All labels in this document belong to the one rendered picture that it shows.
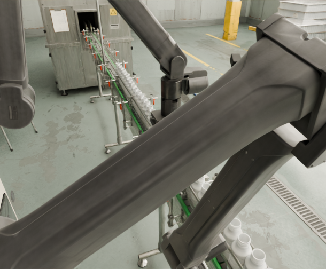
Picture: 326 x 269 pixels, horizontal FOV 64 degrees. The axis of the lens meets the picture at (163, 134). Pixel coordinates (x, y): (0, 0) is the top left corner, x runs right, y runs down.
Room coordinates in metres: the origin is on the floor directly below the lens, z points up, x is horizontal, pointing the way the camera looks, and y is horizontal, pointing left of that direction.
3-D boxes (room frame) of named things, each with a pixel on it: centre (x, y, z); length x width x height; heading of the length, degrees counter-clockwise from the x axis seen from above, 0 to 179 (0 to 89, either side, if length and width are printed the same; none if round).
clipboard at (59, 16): (4.22, 1.55, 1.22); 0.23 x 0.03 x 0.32; 110
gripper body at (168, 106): (0.66, -0.02, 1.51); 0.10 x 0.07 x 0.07; 110
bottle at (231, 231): (0.55, -0.23, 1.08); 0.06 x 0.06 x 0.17
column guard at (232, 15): (8.77, -2.14, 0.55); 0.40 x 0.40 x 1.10; 20
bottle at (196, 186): (0.77, -0.14, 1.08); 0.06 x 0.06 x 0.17
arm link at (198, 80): (0.68, -0.06, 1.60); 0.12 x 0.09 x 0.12; 110
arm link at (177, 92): (0.66, -0.03, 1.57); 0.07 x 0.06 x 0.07; 110
